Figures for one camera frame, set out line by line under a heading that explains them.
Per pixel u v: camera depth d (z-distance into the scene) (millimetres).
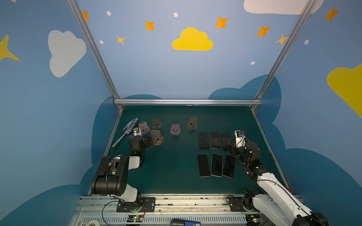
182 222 659
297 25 763
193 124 1060
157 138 952
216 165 1011
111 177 455
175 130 1017
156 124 1044
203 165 882
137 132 834
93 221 699
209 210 734
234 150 750
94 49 840
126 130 1040
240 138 705
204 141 1046
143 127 1013
